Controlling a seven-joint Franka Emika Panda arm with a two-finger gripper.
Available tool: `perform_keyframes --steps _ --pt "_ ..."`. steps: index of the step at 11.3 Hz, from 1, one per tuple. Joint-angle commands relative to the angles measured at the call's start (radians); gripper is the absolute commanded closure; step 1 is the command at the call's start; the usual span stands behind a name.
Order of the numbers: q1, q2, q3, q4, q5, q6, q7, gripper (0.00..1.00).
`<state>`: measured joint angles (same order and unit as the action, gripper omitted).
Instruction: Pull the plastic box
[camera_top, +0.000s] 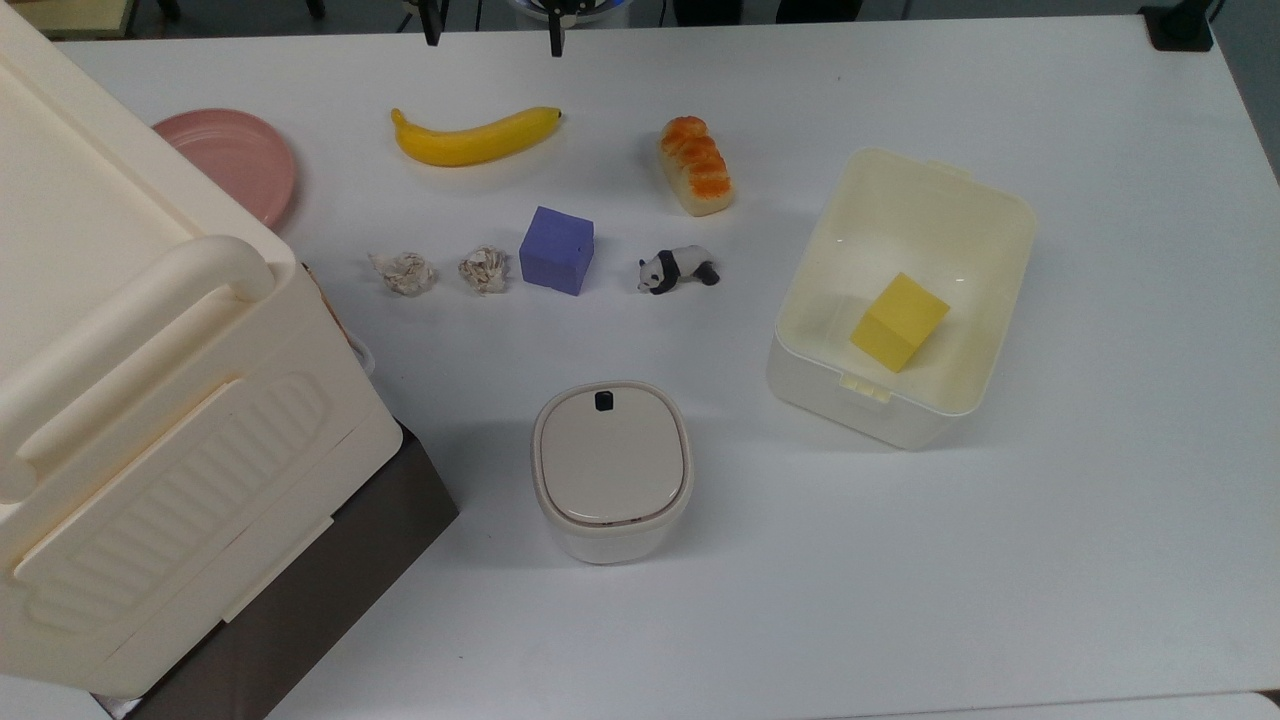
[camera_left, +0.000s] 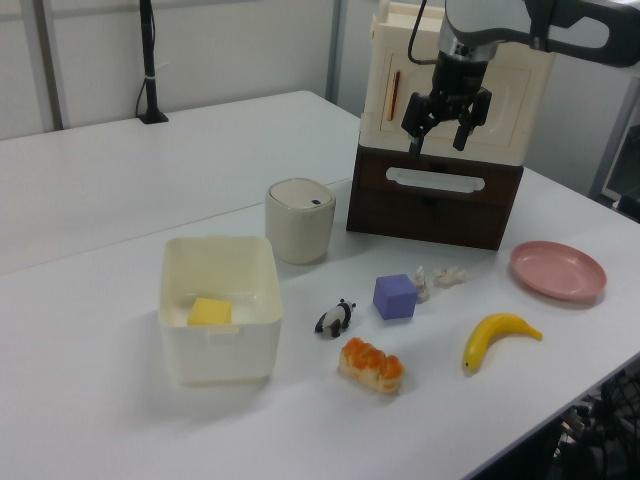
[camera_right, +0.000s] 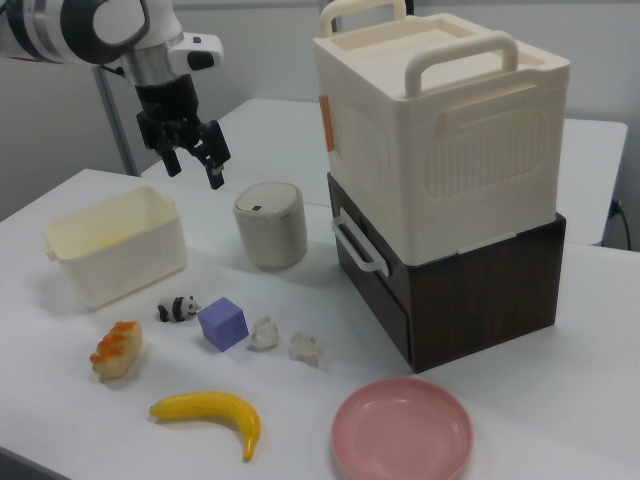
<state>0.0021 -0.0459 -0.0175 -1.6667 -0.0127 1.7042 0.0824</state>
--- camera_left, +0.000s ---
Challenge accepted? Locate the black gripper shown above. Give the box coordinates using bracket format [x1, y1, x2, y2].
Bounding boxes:
[401, 34, 496, 157]

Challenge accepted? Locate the white plastic box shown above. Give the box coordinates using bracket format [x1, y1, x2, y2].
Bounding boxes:
[158, 235, 285, 387]

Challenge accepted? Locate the cream plastic cabinet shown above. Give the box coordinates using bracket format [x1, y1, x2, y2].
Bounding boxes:
[359, 0, 557, 167]

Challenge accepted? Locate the crumpled white paper ball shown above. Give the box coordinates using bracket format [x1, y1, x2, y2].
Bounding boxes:
[432, 264, 467, 288]
[413, 265, 433, 304]

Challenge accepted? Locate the beige lidded trash can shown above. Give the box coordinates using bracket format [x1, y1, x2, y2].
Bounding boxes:
[264, 177, 337, 266]

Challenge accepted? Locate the purple cube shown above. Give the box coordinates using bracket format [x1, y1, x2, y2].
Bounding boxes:
[372, 273, 419, 321]

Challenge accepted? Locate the pink plate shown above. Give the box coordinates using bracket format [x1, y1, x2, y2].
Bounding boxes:
[509, 240, 608, 301]

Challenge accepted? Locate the yellow toy banana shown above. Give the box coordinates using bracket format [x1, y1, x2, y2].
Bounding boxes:
[462, 312, 544, 374]

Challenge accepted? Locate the panda figurine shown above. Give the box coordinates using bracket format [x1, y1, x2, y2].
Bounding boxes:
[314, 298, 358, 337]

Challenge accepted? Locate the toy bread loaf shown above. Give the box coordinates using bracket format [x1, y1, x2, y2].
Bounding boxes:
[338, 336, 405, 396]

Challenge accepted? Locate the yellow cube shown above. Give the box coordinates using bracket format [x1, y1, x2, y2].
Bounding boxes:
[187, 297, 234, 327]

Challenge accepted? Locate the black mesh chair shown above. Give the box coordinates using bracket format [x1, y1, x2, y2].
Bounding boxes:
[547, 368, 640, 480]

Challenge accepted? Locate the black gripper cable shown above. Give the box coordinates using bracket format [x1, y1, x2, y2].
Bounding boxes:
[406, 0, 442, 66]

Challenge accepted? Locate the black camera stand pole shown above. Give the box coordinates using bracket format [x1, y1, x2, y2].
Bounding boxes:
[135, 0, 170, 125]

